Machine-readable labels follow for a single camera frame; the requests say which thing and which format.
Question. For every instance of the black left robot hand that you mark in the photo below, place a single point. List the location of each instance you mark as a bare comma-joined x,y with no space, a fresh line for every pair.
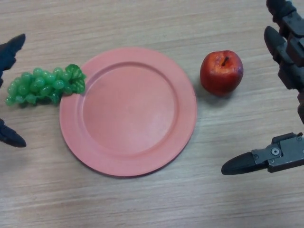
9,52

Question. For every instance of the green grape bunch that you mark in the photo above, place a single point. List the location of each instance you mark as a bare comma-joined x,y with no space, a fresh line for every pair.
38,83

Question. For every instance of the red apple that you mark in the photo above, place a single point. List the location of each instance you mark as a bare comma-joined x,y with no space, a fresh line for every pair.
221,73

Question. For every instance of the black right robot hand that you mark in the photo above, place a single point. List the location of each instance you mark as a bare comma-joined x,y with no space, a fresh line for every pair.
292,52

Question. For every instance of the pink round plate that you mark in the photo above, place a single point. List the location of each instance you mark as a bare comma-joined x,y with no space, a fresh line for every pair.
128,111

